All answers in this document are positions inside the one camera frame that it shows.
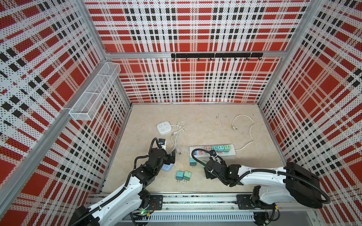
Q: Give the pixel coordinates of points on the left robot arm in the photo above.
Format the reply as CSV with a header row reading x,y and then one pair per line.
x,y
132,194

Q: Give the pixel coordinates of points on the black hook rail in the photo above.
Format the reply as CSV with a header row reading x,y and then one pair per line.
x,y
217,55

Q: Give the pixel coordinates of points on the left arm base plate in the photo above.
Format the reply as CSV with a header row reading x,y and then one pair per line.
x,y
152,203

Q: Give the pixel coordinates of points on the white square power strip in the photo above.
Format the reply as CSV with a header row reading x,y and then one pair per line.
x,y
164,128

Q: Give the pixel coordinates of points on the blue square power strip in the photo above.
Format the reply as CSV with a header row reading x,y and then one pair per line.
x,y
167,167

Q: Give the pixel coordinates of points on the green plug adapter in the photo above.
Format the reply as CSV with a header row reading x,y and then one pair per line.
x,y
187,176
227,148
203,164

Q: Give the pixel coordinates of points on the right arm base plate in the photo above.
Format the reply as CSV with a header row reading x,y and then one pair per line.
x,y
249,202

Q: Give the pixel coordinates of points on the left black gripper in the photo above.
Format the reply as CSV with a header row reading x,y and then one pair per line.
x,y
167,161

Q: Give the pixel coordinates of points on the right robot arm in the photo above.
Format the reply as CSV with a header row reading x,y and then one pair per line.
x,y
290,183

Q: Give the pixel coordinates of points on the aluminium front rail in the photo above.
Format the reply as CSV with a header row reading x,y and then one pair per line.
x,y
206,201

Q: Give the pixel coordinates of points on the white wire basket shelf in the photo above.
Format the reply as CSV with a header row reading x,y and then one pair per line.
x,y
89,103

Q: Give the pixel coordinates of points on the long white power strip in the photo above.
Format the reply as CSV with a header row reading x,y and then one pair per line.
x,y
202,154

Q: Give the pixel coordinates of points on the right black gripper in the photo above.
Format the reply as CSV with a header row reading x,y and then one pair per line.
x,y
208,175

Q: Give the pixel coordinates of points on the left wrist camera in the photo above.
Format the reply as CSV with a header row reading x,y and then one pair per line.
x,y
162,143

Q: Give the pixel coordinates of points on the teal plug adapter front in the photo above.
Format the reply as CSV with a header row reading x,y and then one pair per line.
x,y
215,148

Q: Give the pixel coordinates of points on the teal plug adapter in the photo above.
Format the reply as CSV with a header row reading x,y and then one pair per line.
x,y
215,148
179,175
220,149
192,162

